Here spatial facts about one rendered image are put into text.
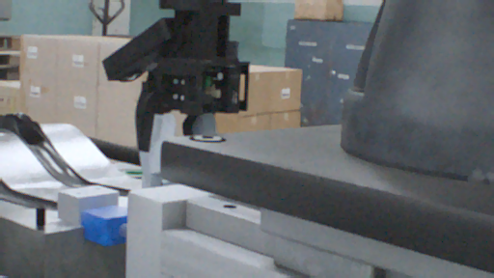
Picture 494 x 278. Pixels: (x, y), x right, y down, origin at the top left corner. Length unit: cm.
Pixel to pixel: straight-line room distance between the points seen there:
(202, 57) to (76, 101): 434
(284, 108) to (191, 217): 551
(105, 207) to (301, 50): 754
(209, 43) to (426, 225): 56
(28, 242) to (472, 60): 56
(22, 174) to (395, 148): 75
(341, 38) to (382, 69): 767
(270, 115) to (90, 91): 141
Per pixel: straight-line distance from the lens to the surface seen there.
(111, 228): 78
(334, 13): 826
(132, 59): 88
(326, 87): 811
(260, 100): 567
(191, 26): 84
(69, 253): 79
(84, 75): 507
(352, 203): 29
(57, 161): 108
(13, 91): 612
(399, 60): 33
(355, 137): 34
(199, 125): 89
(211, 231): 44
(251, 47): 946
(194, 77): 81
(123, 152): 145
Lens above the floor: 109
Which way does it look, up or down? 10 degrees down
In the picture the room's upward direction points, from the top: 3 degrees clockwise
